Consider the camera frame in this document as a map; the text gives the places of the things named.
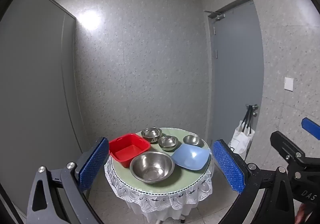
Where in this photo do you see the round table with green cloth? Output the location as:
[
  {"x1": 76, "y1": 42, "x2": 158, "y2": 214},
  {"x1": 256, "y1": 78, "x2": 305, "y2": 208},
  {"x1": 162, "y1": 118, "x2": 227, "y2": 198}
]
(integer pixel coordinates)
[{"x1": 104, "y1": 128, "x2": 214, "y2": 219}]

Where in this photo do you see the grey partition panel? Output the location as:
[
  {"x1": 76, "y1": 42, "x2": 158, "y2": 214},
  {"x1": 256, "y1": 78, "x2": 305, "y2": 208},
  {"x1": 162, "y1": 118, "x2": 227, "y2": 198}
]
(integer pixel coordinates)
[{"x1": 0, "y1": 0, "x2": 88, "y2": 214}]

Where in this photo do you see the red square plastic basin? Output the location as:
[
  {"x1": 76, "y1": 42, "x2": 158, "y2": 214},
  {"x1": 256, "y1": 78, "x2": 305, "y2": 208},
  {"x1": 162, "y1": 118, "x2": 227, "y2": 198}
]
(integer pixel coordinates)
[{"x1": 109, "y1": 133, "x2": 151, "y2": 168}]

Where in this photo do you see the white tote bag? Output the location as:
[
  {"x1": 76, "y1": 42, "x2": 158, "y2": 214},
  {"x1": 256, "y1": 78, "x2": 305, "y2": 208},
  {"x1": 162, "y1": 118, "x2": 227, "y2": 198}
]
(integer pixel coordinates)
[{"x1": 229, "y1": 105, "x2": 256, "y2": 157}]

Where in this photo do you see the person's right hand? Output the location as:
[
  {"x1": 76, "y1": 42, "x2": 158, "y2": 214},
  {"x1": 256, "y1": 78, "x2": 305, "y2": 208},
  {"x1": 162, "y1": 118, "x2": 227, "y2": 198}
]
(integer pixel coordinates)
[{"x1": 294, "y1": 203, "x2": 313, "y2": 224}]

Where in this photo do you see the metal door handle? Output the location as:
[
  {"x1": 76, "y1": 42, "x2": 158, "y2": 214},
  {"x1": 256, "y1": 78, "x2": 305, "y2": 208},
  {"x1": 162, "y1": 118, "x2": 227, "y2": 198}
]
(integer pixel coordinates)
[{"x1": 246, "y1": 104, "x2": 259, "y2": 117}]

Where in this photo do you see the metal door closer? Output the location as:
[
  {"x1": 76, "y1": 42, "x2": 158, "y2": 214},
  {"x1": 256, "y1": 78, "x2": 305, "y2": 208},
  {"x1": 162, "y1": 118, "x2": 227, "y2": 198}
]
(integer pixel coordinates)
[{"x1": 204, "y1": 10, "x2": 225, "y2": 21}]

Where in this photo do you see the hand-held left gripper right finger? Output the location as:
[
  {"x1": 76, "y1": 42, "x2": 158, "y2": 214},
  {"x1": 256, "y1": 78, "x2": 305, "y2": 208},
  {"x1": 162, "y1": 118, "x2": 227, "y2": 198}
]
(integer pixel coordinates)
[{"x1": 212, "y1": 139, "x2": 295, "y2": 224}]

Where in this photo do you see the large steel bowl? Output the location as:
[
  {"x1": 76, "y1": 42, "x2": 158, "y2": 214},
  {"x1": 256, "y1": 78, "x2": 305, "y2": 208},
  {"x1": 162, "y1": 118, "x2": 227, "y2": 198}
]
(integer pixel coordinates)
[{"x1": 129, "y1": 150, "x2": 175, "y2": 184}]

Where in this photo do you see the small steel bowl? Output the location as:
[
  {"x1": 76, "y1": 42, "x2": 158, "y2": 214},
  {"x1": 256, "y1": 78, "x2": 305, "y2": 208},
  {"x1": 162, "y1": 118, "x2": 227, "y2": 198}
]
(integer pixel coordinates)
[
  {"x1": 158, "y1": 135, "x2": 179, "y2": 151},
  {"x1": 182, "y1": 134, "x2": 204, "y2": 148},
  {"x1": 141, "y1": 127, "x2": 161, "y2": 144}
]

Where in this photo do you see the grey door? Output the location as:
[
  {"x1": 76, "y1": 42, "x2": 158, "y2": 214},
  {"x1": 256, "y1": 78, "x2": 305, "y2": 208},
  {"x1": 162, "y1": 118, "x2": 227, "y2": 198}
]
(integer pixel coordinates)
[{"x1": 204, "y1": 0, "x2": 265, "y2": 162}]

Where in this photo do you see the blue square bowl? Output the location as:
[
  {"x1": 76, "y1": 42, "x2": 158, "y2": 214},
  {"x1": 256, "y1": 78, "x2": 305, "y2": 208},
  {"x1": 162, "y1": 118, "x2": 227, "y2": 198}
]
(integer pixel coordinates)
[{"x1": 171, "y1": 144, "x2": 210, "y2": 171}]

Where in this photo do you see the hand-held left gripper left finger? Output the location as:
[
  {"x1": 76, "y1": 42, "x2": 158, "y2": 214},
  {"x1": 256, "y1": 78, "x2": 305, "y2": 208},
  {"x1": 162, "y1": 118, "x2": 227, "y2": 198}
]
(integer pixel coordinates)
[{"x1": 26, "y1": 137, "x2": 110, "y2": 224}]

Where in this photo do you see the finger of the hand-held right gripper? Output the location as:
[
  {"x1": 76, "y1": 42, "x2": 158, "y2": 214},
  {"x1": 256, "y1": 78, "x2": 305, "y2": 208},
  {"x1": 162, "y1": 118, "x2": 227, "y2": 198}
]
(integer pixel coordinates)
[
  {"x1": 270, "y1": 131, "x2": 313, "y2": 164},
  {"x1": 301, "y1": 117, "x2": 320, "y2": 141}
]

